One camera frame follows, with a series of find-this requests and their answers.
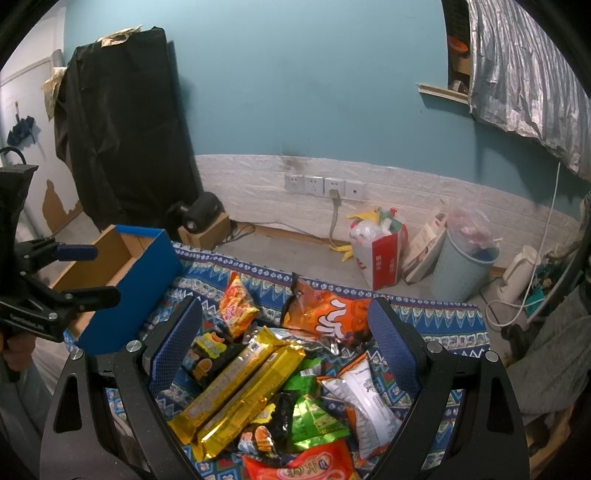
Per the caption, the black yellow small snack bag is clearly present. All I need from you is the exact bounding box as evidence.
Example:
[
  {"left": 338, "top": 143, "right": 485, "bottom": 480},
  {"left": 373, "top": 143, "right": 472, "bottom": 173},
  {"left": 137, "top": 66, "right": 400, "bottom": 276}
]
[{"left": 181, "top": 330, "right": 231, "bottom": 385}]

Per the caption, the small orange snack bag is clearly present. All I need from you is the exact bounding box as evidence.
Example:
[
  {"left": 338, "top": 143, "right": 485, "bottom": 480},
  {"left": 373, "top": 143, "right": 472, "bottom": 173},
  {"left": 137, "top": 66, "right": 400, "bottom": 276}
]
[{"left": 218, "top": 271, "right": 259, "bottom": 338}]

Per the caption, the white orange chips bag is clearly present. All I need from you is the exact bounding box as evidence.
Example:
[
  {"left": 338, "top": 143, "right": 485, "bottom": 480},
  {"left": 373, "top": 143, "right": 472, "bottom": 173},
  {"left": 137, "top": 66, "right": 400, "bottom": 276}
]
[{"left": 321, "top": 354, "right": 402, "bottom": 460}]

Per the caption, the yellow long snack pack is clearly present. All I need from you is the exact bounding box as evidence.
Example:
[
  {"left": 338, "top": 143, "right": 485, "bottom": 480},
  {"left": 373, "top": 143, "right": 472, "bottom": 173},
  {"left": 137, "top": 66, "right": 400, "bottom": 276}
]
[
  {"left": 191, "top": 344, "right": 305, "bottom": 462},
  {"left": 168, "top": 327, "right": 287, "bottom": 444}
]

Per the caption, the large orange chips bag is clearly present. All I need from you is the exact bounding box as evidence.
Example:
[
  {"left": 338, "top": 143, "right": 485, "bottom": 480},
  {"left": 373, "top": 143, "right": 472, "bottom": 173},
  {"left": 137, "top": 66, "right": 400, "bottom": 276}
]
[{"left": 280, "top": 275, "right": 370, "bottom": 348}]

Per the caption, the green snack bag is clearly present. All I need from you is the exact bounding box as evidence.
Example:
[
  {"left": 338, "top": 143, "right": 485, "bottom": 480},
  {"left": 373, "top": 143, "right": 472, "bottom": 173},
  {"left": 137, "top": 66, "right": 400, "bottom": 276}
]
[{"left": 281, "top": 358, "right": 351, "bottom": 452}]

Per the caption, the red snack bag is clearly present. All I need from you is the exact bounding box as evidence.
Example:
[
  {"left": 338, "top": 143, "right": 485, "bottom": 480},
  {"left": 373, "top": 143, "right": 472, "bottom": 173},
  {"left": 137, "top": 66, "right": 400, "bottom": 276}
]
[{"left": 243, "top": 440, "right": 360, "bottom": 480}]

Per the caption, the person left hand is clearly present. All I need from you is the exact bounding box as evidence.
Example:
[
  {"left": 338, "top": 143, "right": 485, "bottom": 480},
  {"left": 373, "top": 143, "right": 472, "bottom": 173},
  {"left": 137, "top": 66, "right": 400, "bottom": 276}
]
[{"left": 1, "top": 333, "right": 36, "bottom": 372}]

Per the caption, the blue cardboard box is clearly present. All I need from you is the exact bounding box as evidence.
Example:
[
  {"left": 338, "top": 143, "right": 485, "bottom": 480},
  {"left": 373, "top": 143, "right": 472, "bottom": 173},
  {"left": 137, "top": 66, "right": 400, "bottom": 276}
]
[{"left": 52, "top": 225, "right": 181, "bottom": 355}]

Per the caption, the patterned blue blanket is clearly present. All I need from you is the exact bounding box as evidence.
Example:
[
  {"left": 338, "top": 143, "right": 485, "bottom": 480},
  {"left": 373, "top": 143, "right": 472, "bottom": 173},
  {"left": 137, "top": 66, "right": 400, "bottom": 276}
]
[{"left": 131, "top": 243, "right": 490, "bottom": 479}]

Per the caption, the light blue trash bin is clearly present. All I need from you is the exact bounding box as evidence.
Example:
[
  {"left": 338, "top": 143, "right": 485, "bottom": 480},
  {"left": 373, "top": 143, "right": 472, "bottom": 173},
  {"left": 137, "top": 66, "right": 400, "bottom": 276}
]
[{"left": 431, "top": 232, "right": 500, "bottom": 303}]

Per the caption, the red white paper bag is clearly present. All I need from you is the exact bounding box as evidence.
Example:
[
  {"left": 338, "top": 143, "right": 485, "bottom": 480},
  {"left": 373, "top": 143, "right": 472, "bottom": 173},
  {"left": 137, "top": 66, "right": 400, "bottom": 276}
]
[{"left": 349, "top": 207, "right": 409, "bottom": 290}]

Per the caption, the white shopping bag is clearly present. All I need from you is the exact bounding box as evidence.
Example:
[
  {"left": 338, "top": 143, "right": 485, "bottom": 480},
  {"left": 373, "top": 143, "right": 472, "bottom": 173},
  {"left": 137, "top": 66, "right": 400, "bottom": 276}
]
[{"left": 401, "top": 208, "right": 448, "bottom": 284}]

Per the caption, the banana peel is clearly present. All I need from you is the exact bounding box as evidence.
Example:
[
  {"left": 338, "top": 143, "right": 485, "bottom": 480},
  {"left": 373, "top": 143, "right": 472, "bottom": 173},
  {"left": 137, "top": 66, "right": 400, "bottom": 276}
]
[{"left": 329, "top": 244, "right": 353, "bottom": 262}]

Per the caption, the small cardboard box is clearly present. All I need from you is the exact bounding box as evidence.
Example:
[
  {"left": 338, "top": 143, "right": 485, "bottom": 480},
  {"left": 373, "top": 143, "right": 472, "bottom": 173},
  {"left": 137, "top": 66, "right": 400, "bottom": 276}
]
[{"left": 177, "top": 213, "right": 231, "bottom": 251}]

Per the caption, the black speaker on box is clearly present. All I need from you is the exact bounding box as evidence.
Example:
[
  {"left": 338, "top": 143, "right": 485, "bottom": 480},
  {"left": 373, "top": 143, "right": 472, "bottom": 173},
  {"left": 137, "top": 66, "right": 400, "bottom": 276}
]
[{"left": 164, "top": 192, "right": 224, "bottom": 234}]

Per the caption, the grey clothing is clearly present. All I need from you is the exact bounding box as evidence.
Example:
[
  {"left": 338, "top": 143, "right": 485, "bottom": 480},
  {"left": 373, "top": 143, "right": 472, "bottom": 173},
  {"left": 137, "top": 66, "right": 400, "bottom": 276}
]
[{"left": 507, "top": 285, "right": 590, "bottom": 424}]

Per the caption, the wooden window sill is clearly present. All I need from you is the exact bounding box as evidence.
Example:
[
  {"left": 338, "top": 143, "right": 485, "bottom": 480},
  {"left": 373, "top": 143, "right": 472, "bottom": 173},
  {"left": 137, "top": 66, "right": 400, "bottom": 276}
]
[{"left": 417, "top": 83, "right": 469, "bottom": 105}]

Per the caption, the silver foil curtain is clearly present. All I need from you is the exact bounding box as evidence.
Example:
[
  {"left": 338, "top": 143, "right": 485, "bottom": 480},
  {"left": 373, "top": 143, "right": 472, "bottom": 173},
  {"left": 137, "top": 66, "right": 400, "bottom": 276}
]
[{"left": 468, "top": 1, "right": 590, "bottom": 181}]

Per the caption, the wall socket row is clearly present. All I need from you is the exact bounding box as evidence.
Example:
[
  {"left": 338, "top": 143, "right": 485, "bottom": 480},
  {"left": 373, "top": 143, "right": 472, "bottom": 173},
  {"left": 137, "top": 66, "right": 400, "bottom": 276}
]
[{"left": 284, "top": 173, "right": 366, "bottom": 201}]

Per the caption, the beige plug and cable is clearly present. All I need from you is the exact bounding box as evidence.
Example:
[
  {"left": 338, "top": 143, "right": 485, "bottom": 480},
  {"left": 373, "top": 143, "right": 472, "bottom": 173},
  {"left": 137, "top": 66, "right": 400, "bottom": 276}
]
[{"left": 327, "top": 188, "right": 346, "bottom": 248}]

